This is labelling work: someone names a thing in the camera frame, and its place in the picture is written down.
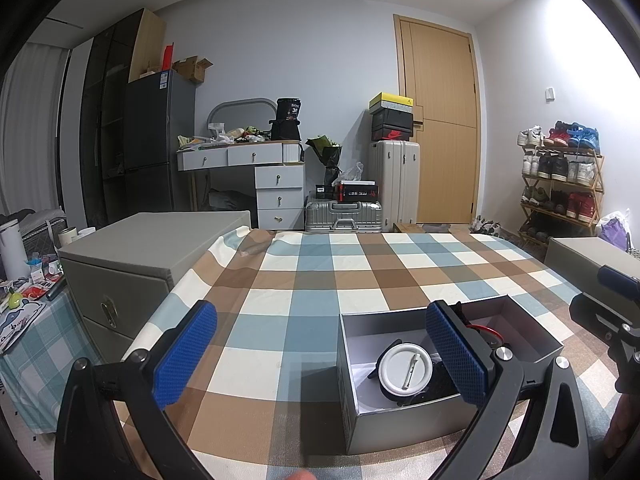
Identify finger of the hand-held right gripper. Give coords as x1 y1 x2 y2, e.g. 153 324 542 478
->
569 292 640 358
597 264 640 302

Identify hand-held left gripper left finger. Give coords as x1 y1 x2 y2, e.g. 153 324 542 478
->
54 300 218 480

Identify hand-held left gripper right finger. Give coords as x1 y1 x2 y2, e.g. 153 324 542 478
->
425 301 587 480

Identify white round lid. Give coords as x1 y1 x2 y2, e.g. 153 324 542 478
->
377 342 434 394

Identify grey cardboard box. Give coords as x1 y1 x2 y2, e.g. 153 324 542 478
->
337 294 579 456

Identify person's right hand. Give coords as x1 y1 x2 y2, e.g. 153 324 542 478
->
604 394 640 461

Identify grey nightstand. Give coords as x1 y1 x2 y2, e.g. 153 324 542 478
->
544 236 640 292
56 211 252 362

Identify purple and white plastic bag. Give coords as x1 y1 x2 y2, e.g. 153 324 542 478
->
596 209 634 252

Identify wooden shoe rack with shoes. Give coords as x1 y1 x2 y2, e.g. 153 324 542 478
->
516 121 603 241

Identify shoes on floor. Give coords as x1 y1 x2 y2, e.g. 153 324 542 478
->
469 216 507 237

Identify teal checked tablecloth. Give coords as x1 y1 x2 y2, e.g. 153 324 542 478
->
0 280 89 434

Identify plaid blanket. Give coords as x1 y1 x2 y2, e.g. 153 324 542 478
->
122 227 640 480

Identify silver suitcase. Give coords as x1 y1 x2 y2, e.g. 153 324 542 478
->
305 200 384 234

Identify white upright suitcase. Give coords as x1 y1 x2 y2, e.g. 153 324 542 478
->
368 141 421 226

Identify grey fabric basket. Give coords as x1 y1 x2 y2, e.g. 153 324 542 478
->
12 210 69 261

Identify black and red box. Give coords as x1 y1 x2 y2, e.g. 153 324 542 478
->
336 180 380 201

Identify white dressing table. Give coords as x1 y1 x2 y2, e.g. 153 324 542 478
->
176 140 307 231

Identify white thermos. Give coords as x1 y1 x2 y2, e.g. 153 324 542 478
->
0 220 29 282

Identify dark grey fridge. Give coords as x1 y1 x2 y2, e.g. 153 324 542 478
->
124 69 197 213

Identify black shoe box red logo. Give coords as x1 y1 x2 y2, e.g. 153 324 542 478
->
371 126 415 142

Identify dark wrapped bouquet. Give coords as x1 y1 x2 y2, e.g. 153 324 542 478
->
305 135 344 189

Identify dark wardrobe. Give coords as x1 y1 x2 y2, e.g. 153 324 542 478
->
80 8 168 229

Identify wooden door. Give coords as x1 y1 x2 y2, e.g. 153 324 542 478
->
393 14 482 225

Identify grey framed mirror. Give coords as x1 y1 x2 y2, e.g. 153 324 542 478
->
206 98 279 137

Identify black bucket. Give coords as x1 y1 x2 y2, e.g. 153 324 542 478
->
268 97 303 142

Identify yellow shoe box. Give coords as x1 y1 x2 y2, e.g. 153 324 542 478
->
369 92 414 114

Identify grey curtain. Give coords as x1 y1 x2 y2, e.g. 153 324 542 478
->
0 42 72 217

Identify open cardboard box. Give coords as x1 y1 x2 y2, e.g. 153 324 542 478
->
172 56 214 85

